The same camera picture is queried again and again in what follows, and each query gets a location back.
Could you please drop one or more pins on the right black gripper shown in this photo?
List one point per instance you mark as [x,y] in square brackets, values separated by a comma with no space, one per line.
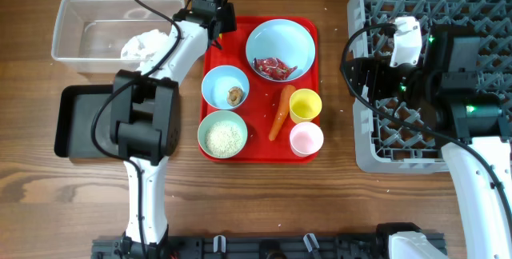
[378,68]

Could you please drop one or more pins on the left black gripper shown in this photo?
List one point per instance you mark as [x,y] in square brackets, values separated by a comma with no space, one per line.
[228,13]

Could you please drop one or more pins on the white tissue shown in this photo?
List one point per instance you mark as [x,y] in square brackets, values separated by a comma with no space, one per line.
[144,46]

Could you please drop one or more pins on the light blue bowl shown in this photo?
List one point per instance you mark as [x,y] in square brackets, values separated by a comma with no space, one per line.
[217,82]

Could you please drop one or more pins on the yellow plastic cup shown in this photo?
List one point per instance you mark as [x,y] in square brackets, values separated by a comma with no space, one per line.
[305,105]

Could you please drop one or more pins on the light blue plate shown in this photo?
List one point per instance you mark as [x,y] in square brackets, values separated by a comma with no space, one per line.
[289,41]

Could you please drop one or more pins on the red foil wrapper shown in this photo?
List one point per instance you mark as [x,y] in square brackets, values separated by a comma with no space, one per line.
[273,68]

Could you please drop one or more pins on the brown food scrap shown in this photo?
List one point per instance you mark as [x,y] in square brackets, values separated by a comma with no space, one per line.
[235,96]

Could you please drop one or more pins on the orange carrot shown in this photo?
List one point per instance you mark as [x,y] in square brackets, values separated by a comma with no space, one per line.
[282,111]

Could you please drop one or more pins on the pink plastic cup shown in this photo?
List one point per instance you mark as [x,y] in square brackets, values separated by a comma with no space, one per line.
[306,138]

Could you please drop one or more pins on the green bowl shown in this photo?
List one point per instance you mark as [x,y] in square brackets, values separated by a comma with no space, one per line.
[217,116]

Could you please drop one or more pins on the white rice pile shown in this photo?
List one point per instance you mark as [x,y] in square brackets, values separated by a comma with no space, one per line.
[224,139]

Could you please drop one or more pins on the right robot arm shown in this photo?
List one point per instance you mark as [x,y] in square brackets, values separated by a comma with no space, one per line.
[431,87]

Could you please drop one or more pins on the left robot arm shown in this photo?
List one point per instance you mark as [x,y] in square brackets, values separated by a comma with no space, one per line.
[145,119]

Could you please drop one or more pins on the grey dishwasher rack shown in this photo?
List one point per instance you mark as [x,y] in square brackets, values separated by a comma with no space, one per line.
[384,147]

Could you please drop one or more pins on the red serving tray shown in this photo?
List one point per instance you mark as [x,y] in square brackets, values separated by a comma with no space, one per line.
[259,109]

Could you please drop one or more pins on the clear plastic bin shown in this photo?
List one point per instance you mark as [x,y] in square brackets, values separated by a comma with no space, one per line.
[89,34]

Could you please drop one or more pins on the black plastic tray bin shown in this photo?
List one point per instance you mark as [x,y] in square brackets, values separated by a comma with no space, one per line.
[78,106]

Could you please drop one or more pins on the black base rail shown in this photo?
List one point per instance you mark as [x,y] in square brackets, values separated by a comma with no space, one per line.
[343,246]

